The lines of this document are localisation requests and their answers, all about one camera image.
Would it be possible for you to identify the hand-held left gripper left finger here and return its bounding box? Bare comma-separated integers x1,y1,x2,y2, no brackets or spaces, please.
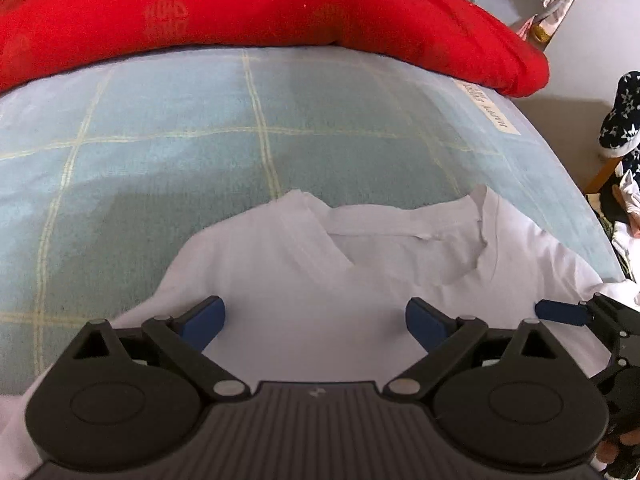
65,296,250,402

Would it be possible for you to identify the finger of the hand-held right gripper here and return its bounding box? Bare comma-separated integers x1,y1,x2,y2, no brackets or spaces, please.
534,294,640,341

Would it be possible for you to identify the person's right hand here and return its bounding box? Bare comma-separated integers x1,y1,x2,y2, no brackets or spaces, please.
597,374,640,480

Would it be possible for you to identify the navy star-printed garment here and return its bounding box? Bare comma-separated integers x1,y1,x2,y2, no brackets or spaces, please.
599,71,640,176

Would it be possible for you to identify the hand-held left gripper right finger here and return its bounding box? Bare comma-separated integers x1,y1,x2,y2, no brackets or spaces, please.
384,297,566,403

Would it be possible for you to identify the red blanket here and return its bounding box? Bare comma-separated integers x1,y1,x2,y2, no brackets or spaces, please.
0,0,551,98

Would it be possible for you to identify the wooden chair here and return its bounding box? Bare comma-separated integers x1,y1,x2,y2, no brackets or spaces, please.
582,157,623,193

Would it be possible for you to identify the light green checked bed sheet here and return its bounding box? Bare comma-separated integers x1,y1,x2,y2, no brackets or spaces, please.
0,45,627,396

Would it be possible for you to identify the white printed t-shirt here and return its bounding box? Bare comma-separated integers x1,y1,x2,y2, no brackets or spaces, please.
0,185,640,480

